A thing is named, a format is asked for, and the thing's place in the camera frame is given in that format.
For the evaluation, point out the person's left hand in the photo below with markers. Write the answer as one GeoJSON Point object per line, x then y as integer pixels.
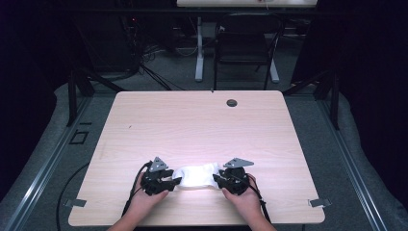
{"type": "Point", "coordinates": [142, 203]}

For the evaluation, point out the grey table grommet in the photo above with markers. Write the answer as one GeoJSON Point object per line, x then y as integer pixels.
{"type": "Point", "coordinates": [231, 103]}

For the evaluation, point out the aluminium floor rail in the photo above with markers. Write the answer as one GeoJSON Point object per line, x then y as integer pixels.
{"type": "Point", "coordinates": [45, 173]}
{"type": "Point", "coordinates": [349, 166]}

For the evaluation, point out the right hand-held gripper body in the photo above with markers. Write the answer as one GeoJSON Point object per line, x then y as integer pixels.
{"type": "Point", "coordinates": [237, 181]}

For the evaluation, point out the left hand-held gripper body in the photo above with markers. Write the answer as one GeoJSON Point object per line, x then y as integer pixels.
{"type": "Point", "coordinates": [152, 183]}

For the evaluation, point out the grey metal table bracket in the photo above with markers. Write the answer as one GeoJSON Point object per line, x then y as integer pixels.
{"type": "Point", "coordinates": [319, 202]}
{"type": "Point", "coordinates": [75, 202]}

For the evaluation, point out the black folding chair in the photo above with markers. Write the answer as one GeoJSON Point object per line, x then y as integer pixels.
{"type": "Point", "coordinates": [243, 45]}

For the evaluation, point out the person's right hand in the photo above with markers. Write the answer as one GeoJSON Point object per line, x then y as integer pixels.
{"type": "Point", "coordinates": [248, 203]}

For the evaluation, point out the white sock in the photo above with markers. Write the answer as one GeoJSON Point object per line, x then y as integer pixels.
{"type": "Point", "coordinates": [197, 176]}

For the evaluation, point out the black metal stand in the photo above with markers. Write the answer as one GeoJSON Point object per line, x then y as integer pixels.
{"type": "Point", "coordinates": [334, 102]}
{"type": "Point", "coordinates": [73, 96]}

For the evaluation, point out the white background table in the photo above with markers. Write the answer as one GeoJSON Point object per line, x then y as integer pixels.
{"type": "Point", "coordinates": [243, 3]}

